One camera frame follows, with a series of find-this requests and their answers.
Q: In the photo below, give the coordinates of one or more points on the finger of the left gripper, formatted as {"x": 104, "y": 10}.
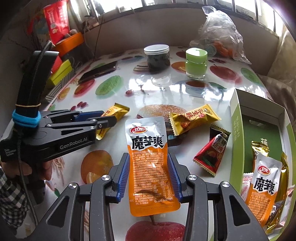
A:
{"x": 88, "y": 115}
{"x": 105, "y": 122}

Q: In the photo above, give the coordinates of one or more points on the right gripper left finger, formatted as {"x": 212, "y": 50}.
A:
{"x": 65, "y": 218}

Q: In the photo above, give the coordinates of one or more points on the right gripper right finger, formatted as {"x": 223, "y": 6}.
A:
{"x": 233, "y": 220}

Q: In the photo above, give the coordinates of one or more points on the orange konjac snack pouch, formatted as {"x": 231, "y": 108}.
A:
{"x": 150, "y": 191}

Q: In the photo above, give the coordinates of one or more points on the pink white snack packet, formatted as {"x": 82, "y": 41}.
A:
{"x": 246, "y": 180}

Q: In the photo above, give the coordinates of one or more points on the plaid sleeve forearm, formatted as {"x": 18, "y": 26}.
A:
{"x": 13, "y": 200}

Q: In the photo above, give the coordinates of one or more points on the left hand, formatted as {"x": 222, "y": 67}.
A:
{"x": 11, "y": 169}

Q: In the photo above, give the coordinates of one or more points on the striped black white box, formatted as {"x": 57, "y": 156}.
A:
{"x": 55, "y": 90}

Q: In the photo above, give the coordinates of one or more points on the yellow green box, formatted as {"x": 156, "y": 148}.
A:
{"x": 59, "y": 73}

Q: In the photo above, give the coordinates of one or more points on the black smartphone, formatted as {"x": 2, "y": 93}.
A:
{"x": 99, "y": 71}

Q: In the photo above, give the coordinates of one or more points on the red black candy packet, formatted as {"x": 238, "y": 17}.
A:
{"x": 210, "y": 156}

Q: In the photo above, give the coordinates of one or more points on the yellow peanut candy packet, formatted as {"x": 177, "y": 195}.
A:
{"x": 183, "y": 122}

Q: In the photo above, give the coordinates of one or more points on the gold foil packet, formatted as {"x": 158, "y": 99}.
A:
{"x": 274, "y": 218}

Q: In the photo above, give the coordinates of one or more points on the dark jar white lid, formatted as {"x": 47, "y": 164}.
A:
{"x": 158, "y": 57}

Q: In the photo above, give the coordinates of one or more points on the green white cardboard box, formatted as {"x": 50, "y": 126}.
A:
{"x": 255, "y": 118}

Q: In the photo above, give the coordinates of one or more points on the red snack bag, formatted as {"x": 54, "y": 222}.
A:
{"x": 56, "y": 16}

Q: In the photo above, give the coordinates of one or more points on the green glass jar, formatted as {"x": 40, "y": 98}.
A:
{"x": 196, "y": 63}

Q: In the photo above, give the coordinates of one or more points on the clear plastic bag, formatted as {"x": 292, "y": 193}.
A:
{"x": 219, "y": 36}

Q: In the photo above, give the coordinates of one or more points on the beige floral curtain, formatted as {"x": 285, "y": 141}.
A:
{"x": 280, "y": 80}

